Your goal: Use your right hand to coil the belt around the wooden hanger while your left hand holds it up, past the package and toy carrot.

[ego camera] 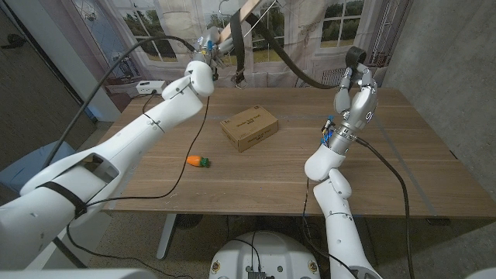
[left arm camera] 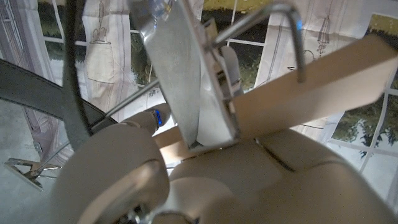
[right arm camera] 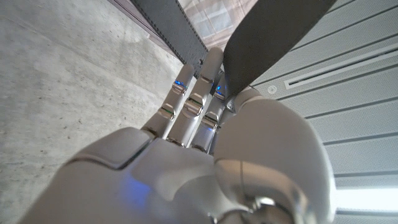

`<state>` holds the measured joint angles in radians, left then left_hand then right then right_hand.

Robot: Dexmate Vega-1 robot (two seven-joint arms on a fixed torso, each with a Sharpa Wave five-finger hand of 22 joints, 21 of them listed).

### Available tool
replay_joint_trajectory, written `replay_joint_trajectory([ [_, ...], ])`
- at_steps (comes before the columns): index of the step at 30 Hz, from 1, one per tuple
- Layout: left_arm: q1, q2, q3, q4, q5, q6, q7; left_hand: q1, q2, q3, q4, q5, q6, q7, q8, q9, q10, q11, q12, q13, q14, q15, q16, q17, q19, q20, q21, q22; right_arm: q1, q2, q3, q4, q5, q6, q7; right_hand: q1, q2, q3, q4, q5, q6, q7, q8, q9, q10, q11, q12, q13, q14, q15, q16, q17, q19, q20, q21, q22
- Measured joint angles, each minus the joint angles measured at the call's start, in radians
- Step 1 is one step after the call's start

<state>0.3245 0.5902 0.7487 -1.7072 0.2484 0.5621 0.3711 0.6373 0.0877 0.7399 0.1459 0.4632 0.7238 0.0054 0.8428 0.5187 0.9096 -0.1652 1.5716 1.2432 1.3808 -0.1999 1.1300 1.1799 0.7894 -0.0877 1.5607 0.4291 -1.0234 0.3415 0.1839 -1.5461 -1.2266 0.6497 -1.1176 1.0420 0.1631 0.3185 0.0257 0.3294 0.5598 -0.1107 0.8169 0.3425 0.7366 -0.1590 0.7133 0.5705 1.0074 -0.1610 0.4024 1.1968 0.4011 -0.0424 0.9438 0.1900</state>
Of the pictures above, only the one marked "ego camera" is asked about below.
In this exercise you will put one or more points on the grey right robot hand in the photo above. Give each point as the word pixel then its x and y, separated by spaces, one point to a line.
pixel 360 104

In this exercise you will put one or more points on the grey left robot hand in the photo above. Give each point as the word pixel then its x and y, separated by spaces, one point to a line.
pixel 211 44

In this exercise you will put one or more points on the black leather belt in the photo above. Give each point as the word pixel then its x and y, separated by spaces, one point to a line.
pixel 238 46

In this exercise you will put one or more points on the wooden hanger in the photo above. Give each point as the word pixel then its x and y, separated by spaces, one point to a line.
pixel 240 17

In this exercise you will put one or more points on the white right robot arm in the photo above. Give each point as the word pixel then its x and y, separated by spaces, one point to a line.
pixel 341 232

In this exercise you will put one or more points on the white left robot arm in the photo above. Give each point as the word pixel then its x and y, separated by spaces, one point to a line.
pixel 116 151

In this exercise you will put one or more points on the brown cardboard package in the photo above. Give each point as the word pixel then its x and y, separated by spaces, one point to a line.
pixel 250 128

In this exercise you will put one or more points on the orange toy carrot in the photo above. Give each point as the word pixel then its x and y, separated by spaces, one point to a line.
pixel 193 160

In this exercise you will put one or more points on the white power adapter box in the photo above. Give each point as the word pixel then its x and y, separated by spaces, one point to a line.
pixel 151 87

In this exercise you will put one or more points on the printed window backdrop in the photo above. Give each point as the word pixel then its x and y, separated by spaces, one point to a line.
pixel 310 31

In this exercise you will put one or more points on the black floor box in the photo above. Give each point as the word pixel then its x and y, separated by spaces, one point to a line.
pixel 335 272

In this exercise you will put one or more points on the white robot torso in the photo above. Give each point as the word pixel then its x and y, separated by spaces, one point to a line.
pixel 267 252

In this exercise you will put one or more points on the table leg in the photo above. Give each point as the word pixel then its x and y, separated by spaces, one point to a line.
pixel 166 236

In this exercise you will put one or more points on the blue chair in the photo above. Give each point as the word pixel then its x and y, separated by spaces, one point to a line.
pixel 35 162

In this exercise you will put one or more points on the white door frame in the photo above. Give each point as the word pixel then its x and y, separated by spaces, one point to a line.
pixel 58 50

